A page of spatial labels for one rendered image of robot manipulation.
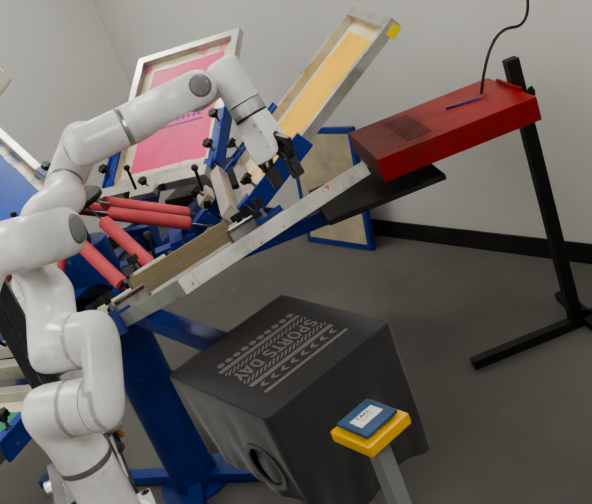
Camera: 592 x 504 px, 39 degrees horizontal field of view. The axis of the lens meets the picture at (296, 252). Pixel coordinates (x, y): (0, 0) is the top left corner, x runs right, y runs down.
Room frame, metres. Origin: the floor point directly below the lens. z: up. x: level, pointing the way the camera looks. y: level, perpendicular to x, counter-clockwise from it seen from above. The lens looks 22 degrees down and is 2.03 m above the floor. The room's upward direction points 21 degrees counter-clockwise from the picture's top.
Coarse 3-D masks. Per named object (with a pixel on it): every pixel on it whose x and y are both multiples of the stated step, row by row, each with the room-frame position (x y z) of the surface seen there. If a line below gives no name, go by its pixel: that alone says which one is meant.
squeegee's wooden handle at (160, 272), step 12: (216, 228) 2.40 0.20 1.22; (228, 228) 2.41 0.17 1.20; (192, 240) 2.36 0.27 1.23; (204, 240) 2.36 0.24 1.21; (216, 240) 2.37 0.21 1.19; (228, 240) 2.39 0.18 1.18; (180, 252) 2.32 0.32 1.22; (192, 252) 2.33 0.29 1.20; (204, 252) 2.34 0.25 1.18; (156, 264) 2.28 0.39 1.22; (168, 264) 2.29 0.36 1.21; (180, 264) 2.30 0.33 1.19; (192, 264) 2.31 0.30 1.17; (144, 276) 2.25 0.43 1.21; (156, 276) 2.26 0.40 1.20; (168, 276) 2.27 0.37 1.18; (132, 288) 2.24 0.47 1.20
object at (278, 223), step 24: (360, 168) 1.97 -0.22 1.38; (312, 192) 2.13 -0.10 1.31; (336, 192) 1.91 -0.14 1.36; (288, 216) 1.84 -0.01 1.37; (240, 240) 1.77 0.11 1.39; (264, 240) 1.79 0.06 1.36; (216, 264) 1.72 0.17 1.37; (168, 288) 1.73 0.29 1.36; (192, 288) 1.67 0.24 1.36; (144, 312) 1.90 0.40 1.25
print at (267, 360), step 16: (288, 320) 2.19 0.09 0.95; (304, 320) 2.15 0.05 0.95; (272, 336) 2.13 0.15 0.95; (288, 336) 2.09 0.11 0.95; (304, 336) 2.06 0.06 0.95; (320, 336) 2.02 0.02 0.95; (336, 336) 1.99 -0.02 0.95; (240, 352) 2.11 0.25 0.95; (256, 352) 2.07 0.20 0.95; (272, 352) 2.04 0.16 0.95; (288, 352) 2.00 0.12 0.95; (304, 352) 1.97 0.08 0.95; (224, 368) 2.05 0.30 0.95; (240, 368) 2.02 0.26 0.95; (256, 368) 1.98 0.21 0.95; (272, 368) 1.95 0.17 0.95; (288, 368) 1.92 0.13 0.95; (256, 384) 1.90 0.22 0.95; (272, 384) 1.87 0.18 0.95
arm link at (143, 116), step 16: (176, 80) 1.71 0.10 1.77; (192, 80) 1.71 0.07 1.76; (208, 80) 1.72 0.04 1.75; (144, 96) 1.72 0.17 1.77; (160, 96) 1.70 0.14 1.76; (176, 96) 1.70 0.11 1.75; (192, 96) 1.70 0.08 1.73; (208, 96) 1.71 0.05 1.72; (128, 112) 1.73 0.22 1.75; (144, 112) 1.71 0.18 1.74; (160, 112) 1.70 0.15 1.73; (176, 112) 1.69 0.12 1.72; (128, 128) 1.72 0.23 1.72; (144, 128) 1.72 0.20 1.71; (160, 128) 1.72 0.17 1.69
